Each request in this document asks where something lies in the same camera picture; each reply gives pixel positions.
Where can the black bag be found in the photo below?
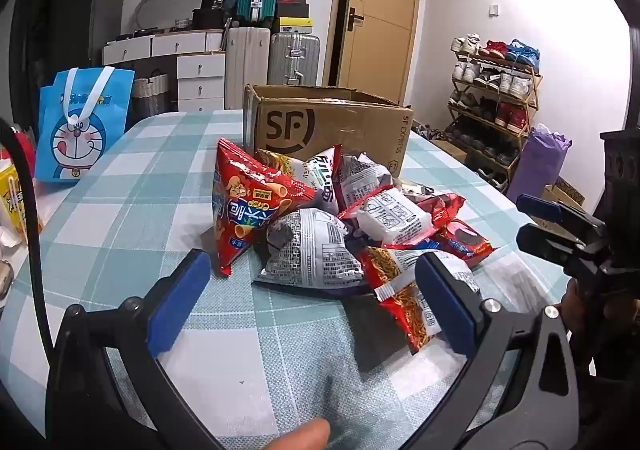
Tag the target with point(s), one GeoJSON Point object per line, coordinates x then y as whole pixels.
{"type": "Point", "coordinates": [210, 5]}

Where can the white red-edged snack packet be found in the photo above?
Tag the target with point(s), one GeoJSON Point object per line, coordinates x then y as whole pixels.
{"type": "Point", "coordinates": [395, 215]}

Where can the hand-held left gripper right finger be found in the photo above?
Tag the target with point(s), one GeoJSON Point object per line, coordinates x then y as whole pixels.
{"type": "Point", "coordinates": [445, 305]}

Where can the red noodle snack bag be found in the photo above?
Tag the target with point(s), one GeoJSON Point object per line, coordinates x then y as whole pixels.
{"type": "Point", "coordinates": [400, 300]}

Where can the person's right hand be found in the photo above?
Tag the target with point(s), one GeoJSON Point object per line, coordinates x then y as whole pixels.
{"type": "Point", "coordinates": [571, 315]}

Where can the grey refrigerator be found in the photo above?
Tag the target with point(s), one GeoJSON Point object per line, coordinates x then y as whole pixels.
{"type": "Point", "coordinates": [90, 15]}

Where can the brown cardboard box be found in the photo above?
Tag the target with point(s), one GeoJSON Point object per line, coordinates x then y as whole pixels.
{"type": "Point", "coordinates": [350, 130]}

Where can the red and black shoe box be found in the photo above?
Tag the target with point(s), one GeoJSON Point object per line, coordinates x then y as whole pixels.
{"type": "Point", "coordinates": [294, 5]}

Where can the yellow snack packet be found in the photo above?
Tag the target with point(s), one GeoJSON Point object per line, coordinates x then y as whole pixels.
{"type": "Point", "coordinates": [15, 200]}

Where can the wooden shoe rack with shoes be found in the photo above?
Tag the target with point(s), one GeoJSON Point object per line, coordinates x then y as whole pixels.
{"type": "Point", "coordinates": [510, 85]}

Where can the person's left hand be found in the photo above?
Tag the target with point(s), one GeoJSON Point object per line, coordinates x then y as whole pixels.
{"type": "Point", "coordinates": [300, 437]}

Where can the red triangular snack bag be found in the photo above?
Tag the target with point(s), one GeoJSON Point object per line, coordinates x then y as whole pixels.
{"type": "Point", "coordinates": [245, 210]}

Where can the grey snack bag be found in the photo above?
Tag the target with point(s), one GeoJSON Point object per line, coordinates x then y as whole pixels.
{"type": "Point", "coordinates": [365, 175]}

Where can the silver triangular snack bag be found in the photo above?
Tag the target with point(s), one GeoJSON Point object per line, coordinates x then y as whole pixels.
{"type": "Point", "coordinates": [310, 250]}

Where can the white suitcase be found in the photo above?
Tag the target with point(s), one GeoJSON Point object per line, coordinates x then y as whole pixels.
{"type": "Point", "coordinates": [247, 70]}

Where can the white noodle snack bag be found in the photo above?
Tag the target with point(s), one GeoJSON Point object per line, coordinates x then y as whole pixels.
{"type": "Point", "coordinates": [310, 170]}

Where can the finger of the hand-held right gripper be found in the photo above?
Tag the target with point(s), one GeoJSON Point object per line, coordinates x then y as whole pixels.
{"type": "Point", "coordinates": [537, 206]}
{"type": "Point", "coordinates": [545, 240]}

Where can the wicker basket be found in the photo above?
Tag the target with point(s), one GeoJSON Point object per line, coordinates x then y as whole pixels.
{"type": "Point", "coordinates": [150, 95]}

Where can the red cookie packet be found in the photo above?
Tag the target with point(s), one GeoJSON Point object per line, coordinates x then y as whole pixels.
{"type": "Point", "coordinates": [465, 242]}

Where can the printed cardboard floor box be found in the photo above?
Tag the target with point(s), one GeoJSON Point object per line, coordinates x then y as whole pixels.
{"type": "Point", "coordinates": [567, 195]}

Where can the silver suitcase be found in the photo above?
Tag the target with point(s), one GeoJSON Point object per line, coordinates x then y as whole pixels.
{"type": "Point", "coordinates": [292, 60]}

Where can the purple bag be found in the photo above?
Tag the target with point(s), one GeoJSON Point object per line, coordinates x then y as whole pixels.
{"type": "Point", "coordinates": [537, 165]}

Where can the blue cartoon tote bag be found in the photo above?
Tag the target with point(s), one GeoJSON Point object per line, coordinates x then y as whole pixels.
{"type": "Point", "coordinates": [80, 130]}

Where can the white drawer cabinet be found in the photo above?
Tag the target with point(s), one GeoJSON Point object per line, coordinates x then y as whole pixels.
{"type": "Point", "coordinates": [195, 75]}

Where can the wooden door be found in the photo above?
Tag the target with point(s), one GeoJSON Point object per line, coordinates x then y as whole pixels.
{"type": "Point", "coordinates": [385, 15]}

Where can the yellow and black box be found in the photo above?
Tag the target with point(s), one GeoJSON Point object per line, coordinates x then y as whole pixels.
{"type": "Point", "coordinates": [294, 26]}

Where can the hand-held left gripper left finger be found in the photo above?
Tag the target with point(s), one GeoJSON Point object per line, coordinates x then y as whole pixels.
{"type": "Point", "coordinates": [180, 302]}

